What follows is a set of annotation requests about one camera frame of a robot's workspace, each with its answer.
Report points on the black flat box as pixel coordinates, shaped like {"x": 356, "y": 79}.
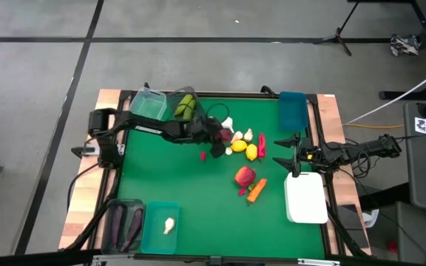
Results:
{"x": 350, "y": 221}

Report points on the green table mat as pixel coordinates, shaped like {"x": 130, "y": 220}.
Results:
{"x": 216, "y": 229}

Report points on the smoky grey plastic bin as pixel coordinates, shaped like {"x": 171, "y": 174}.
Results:
{"x": 105, "y": 229}
{"x": 198, "y": 114}

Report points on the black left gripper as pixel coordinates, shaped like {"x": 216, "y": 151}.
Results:
{"x": 203, "y": 131}

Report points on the yellow lemon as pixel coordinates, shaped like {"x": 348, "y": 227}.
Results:
{"x": 238, "y": 146}
{"x": 251, "y": 151}

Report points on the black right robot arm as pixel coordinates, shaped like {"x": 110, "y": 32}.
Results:
{"x": 364, "y": 149}

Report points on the red apple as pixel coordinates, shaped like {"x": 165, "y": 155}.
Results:
{"x": 245, "y": 176}

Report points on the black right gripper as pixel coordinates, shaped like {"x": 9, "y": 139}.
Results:
{"x": 314, "y": 159}

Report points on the white garlic cluster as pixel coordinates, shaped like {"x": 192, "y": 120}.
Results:
{"x": 229, "y": 150}

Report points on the dark red beet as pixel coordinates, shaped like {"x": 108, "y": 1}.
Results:
{"x": 225, "y": 135}

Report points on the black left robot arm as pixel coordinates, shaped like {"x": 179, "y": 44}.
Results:
{"x": 168, "y": 129}

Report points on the clear plastic bin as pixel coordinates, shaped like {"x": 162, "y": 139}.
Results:
{"x": 148, "y": 105}

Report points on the blue plastic bin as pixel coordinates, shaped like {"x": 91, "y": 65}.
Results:
{"x": 292, "y": 111}

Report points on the white plastic piece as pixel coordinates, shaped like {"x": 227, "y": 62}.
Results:
{"x": 371, "y": 218}

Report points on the silver metal bracket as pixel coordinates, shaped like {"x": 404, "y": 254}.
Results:
{"x": 318, "y": 262}
{"x": 111, "y": 259}

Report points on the grey cabinet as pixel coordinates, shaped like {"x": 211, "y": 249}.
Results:
{"x": 394, "y": 229}

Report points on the black desk frame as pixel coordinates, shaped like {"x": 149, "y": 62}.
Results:
{"x": 398, "y": 95}

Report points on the long red chili pepper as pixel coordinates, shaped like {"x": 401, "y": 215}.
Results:
{"x": 261, "y": 145}

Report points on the white plastic bin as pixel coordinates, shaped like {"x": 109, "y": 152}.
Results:
{"x": 305, "y": 199}

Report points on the green cucumber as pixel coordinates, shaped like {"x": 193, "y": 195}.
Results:
{"x": 189, "y": 111}
{"x": 182, "y": 105}

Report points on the orange carrot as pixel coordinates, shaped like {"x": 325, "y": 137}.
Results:
{"x": 256, "y": 190}

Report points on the person's shoe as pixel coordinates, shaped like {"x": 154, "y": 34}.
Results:
{"x": 404, "y": 45}

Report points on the black tripod stand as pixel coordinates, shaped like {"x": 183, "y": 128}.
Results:
{"x": 338, "y": 36}

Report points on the teal plastic bin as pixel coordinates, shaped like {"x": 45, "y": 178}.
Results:
{"x": 154, "y": 236}

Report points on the black frame clamp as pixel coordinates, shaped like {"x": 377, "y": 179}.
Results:
{"x": 146, "y": 86}
{"x": 268, "y": 89}

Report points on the dark purple eggplant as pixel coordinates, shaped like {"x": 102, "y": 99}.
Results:
{"x": 118, "y": 225}
{"x": 133, "y": 229}

